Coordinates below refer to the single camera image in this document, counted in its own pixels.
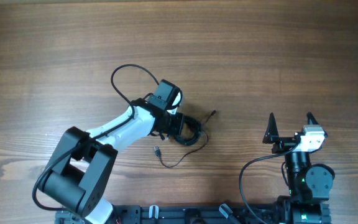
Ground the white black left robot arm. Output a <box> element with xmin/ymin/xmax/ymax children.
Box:
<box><xmin>32</xmin><ymin>96</ymin><xmax>183</xmax><ymax>223</ymax></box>

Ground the black usb cable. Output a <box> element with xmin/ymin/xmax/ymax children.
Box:
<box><xmin>153</xmin><ymin>110</ymin><xmax>217</xmax><ymax>169</ymax></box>

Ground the black aluminium base frame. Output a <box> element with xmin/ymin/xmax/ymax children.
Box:
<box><xmin>54</xmin><ymin>203</ymin><xmax>332</xmax><ymax>224</ymax></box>

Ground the black right camera cable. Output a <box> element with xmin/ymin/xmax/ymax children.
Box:
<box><xmin>238</xmin><ymin>142</ymin><xmax>301</xmax><ymax>224</ymax></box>

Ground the black left camera cable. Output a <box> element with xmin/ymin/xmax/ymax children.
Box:
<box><xmin>32</xmin><ymin>63</ymin><xmax>161</xmax><ymax>212</ymax></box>

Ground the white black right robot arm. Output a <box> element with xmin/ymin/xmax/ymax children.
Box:
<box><xmin>262</xmin><ymin>112</ymin><xmax>335</xmax><ymax>224</ymax></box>

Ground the black camera cable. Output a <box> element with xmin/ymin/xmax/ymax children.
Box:
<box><xmin>32</xmin><ymin>63</ymin><xmax>161</xmax><ymax>212</ymax></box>
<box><xmin>238</xmin><ymin>142</ymin><xmax>301</xmax><ymax>224</ymax></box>

